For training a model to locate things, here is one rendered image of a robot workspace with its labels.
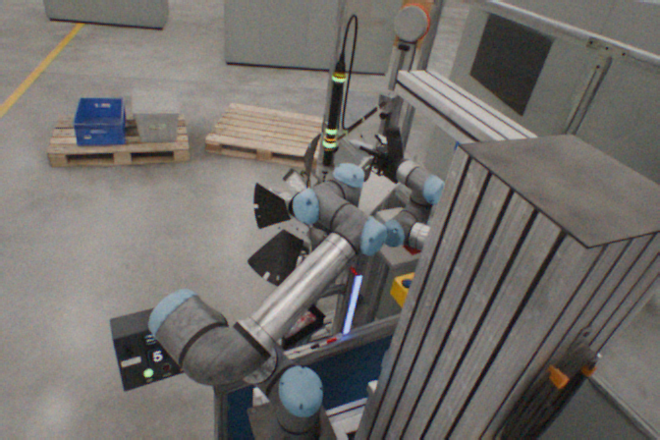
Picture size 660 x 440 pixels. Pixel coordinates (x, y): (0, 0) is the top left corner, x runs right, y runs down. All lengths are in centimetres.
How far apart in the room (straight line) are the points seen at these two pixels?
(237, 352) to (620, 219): 64
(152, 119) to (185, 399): 270
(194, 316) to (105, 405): 190
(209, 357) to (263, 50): 656
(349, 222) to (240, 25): 630
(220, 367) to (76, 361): 217
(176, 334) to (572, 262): 68
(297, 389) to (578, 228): 85
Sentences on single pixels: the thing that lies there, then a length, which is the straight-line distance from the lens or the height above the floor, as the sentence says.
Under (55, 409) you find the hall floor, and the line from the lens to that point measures 285.
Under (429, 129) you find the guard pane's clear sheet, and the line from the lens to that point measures 233.
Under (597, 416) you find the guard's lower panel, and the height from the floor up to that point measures 87.
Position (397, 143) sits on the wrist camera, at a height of 170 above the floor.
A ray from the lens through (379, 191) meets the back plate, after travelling 205.
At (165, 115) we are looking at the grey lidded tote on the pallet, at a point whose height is 45.
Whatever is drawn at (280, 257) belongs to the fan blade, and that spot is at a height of 101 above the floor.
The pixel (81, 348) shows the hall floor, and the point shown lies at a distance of 305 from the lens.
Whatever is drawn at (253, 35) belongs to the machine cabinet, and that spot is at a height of 46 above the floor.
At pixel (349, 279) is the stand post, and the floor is 65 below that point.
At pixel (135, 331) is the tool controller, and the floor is 125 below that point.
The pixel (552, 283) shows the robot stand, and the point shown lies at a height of 196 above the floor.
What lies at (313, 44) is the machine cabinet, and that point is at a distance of 729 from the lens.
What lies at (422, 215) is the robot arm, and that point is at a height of 156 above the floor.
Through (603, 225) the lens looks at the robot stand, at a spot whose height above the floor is 203.
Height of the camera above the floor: 231
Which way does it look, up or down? 36 degrees down
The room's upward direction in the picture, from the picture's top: 10 degrees clockwise
